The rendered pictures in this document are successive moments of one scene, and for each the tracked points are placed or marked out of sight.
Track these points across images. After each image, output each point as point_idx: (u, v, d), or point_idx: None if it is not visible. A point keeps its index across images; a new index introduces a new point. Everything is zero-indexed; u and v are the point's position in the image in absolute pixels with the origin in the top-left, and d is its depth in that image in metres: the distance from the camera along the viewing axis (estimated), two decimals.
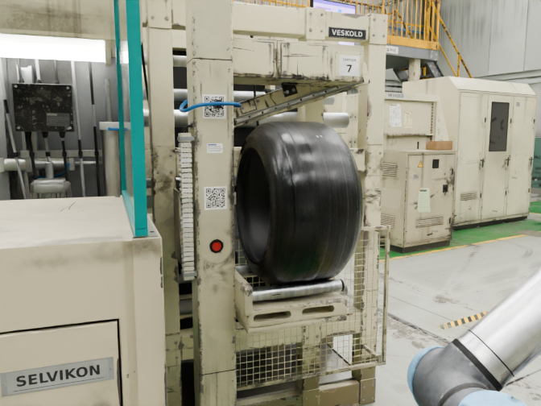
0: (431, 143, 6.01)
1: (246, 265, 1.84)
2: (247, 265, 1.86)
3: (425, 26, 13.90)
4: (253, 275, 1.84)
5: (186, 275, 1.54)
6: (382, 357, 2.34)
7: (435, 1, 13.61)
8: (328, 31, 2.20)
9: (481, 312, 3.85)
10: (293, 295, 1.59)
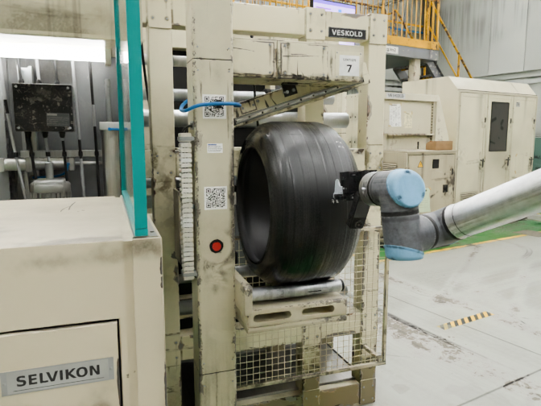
0: (431, 143, 6.01)
1: (248, 275, 1.83)
2: (249, 270, 1.83)
3: (425, 26, 13.90)
4: None
5: (186, 275, 1.54)
6: (382, 357, 2.34)
7: (435, 1, 13.61)
8: (328, 31, 2.20)
9: (481, 312, 3.85)
10: None
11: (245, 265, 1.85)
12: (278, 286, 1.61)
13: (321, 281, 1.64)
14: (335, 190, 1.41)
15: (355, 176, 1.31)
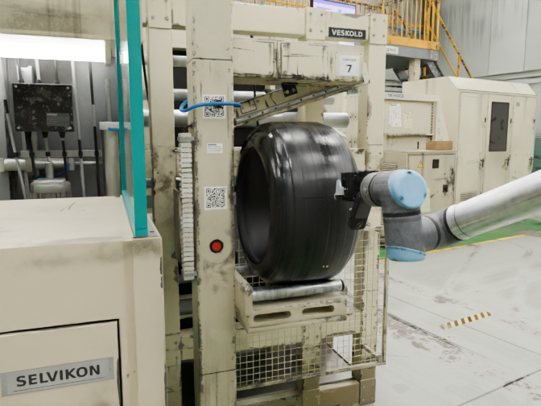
0: (431, 143, 6.01)
1: None
2: (248, 275, 1.85)
3: (425, 26, 13.90)
4: None
5: (186, 275, 1.54)
6: (382, 357, 2.34)
7: (435, 1, 13.61)
8: (328, 31, 2.20)
9: (481, 312, 3.85)
10: (290, 283, 1.61)
11: (247, 273, 1.82)
12: (282, 291, 1.57)
13: (323, 292, 1.63)
14: (336, 191, 1.41)
15: (357, 176, 1.31)
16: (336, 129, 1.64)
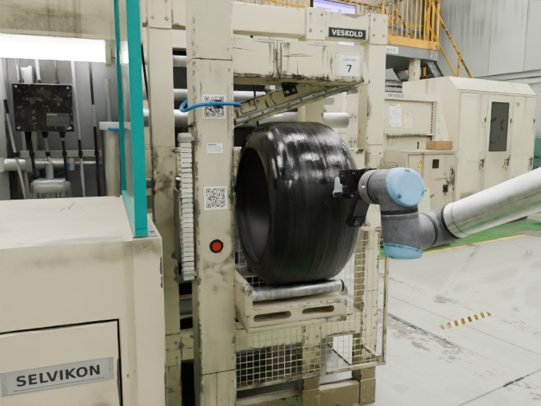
0: (431, 143, 6.01)
1: (245, 265, 1.85)
2: None
3: (425, 26, 13.90)
4: (253, 273, 1.83)
5: (186, 275, 1.54)
6: (382, 357, 2.34)
7: (435, 1, 13.61)
8: (328, 31, 2.20)
9: (481, 312, 3.85)
10: (293, 288, 1.59)
11: None
12: (281, 298, 1.58)
13: None
14: (335, 188, 1.41)
15: (355, 174, 1.31)
16: None
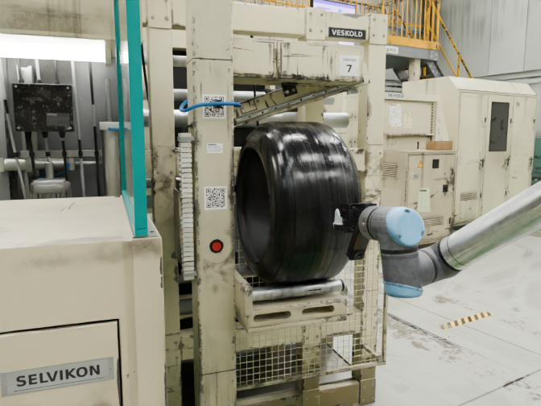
0: (431, 143, 6.01)
1: (247, 276, 1.84)
2: (249, 273, 1.83)
3: (425, 26, 13.90)
4: None
5: (186, 275, 1.54)
6: (382, 357, 2.34)
7: (435, 1, 13.61)
8: (328, 31, 2.20)
9: (481, 312, 3.85)
10: None
11: (246, 266, 1.83)
12: None
13: (320, 280, 1.64)
14: (335, 220, 1.42)
15: (355, 208, 1.32)
16: None
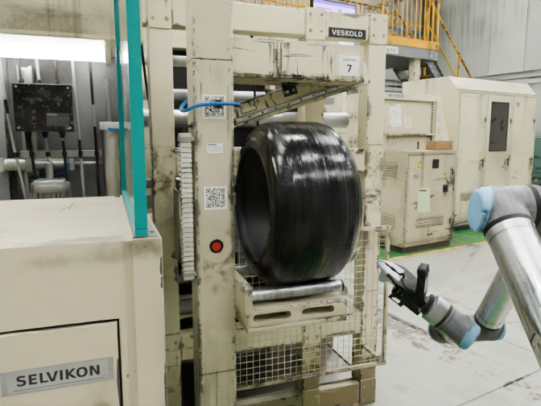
0: (431, 143, 6.01)
1: (247, 267, 1.83)
2: (247, 264, 1.85)
3: (425, 26, 13.90)
4: (252, 275, 1.84)
5: (186, 275, 1.54)
6: (382, 357, 2.34)
7: (435, 1, 13.61)
8: (328, 31, 2.20)
9: None
10: (293, 292, 1.59)
11: None
12: (280, 298, 1.59)
13: None
14: None
15: None
16: (356, 249, 1.55)
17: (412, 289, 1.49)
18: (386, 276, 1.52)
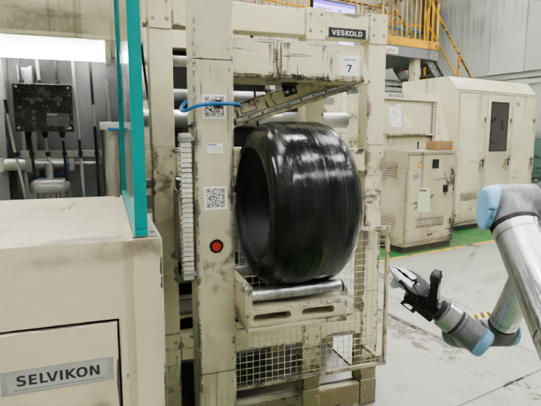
0: (431, 143, 6.01)
1: (247, 267, 1.83)
2: (247, 264, 1.85)
3: (425, 26, 13.90)
4: (252, 275, 1.84)
5: (186, 275, 1.54)
6: (382, 357, 2.34)
7: (435, 1, 13.61)
8: (328, 31, 2.20)
9: (481, 312, 3.85)
10: (293, 292, 1.59)
11: None
12: (280, 298, 1.59)
13: None
14: None
15: None
16: (354, 248, 1.55)
17: (425, 296, 1.47)
18: (398, 283, 1.51)
